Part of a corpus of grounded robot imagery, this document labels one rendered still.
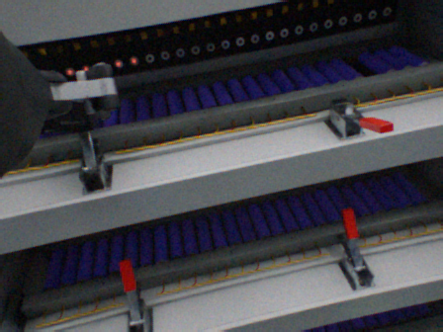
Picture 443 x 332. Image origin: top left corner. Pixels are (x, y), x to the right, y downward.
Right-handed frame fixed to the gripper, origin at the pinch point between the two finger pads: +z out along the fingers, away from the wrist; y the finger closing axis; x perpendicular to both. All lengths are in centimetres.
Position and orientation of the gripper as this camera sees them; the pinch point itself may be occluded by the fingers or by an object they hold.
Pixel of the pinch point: (71, 113)
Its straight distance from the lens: 36.4
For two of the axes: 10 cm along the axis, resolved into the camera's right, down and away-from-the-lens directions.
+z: -1.1, -1.1, 9.9
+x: -2.0, -9.7, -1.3
